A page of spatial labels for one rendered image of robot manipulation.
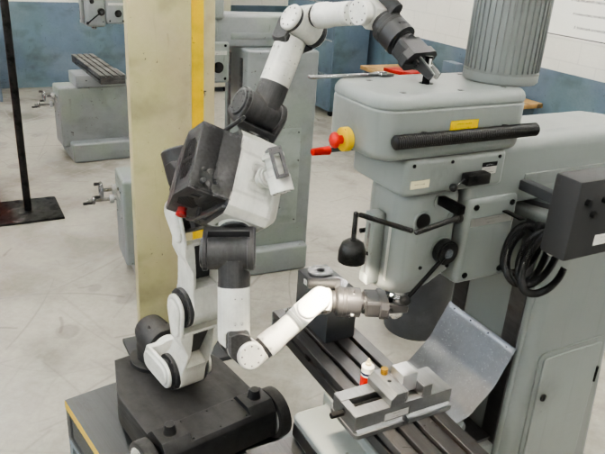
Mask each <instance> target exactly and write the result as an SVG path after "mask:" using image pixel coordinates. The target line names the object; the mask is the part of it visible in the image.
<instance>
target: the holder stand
mask: <svg viewBox="0 0 605 454"><path fill-rule="evenodd" d="M308 277H322V278H340V286H345V287H353V286H352V285H350V284H349V282H348V281H347V280H345V279H344V278H343V277H341V276H340V275H339V274H338V273H336V272H335V271H334V270H333V269H332V268H330V267H329V266H328V265H326V264H324V265H313V266H310V267H309V268H302V269H298V279H297V293H296V303H297V302H298V301H299V300H300V299H302V298H303V297H304V296H305V295H307V294H308V293H309V292H310V291H311V289H308V287H307V284H308V283H307V282H308ZM355 319H356V317H350V318H349V317H337V316H336V315H335V314H334V313H328V314H321V315H318V316H316V317H315V318H314V319H313V320H312V321H311V322H310V323H309V324H307V326H308V327H309V328H310V329H311V330H312V331H313V332H314V333H315V334H316V335H317V336H318V337H319V338H320V339H321V340H322V341H323V342H324V343H329V342H332V341H338V340H342V339H345V338H348V337H352V336H353V335H354V328H355Z"/></svg>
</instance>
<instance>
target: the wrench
mask: <svg viewBox="0 0 605 454"><path fill-rule="evenodd" d="M393 76H394V74H393V73H388V74H387V71H376V72H373V73H352V74H329V75H309V76H308V78H310V79H322V78H343V77H393Z"/></svg>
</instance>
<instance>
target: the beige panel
mask: <svg viewBox="0 0 605 454"><path fill-rule="evenodd" d="M123 18H124V38H125V58H126V77H127V96H128V116H129V136H130V156H131V194H132V214H133V234H134V254H135V274H136V293H137V313H138V322H139V320H141V319H142V318H143V317H145V316H147V315H151V314H156V315H159V316H160V317H161V318H163V319H164V320H166V321H167V322H168V323H169V318H168V312H167V299H168V297H169V295H171V294H172V291H173V290H174V289H175V288H176V286H177V280H178V256H177V254H176V251H175V249H174V247H173V245H172V233H171V231H170V229H169V226H168V223H167V219H166V216H165V212H164V207H165V203H166V202H167V199H168V196H169V188H170V187H169V184H168V182H167V176H166V172H165V169H164V166H163V162H162V158H161V156H160V154H161V152H162V151H163V150H166V149H169V148H172V147H175V146H179V145H184V143H185V139H186V136H187V134H188V132H189V131H191V130H192V129H193V128H194V127H195V126H196V125H198V124H199V123H201V122H202V121H206V122H208V123H211V124H213V125H214V61H215V0H123Z"/></svg>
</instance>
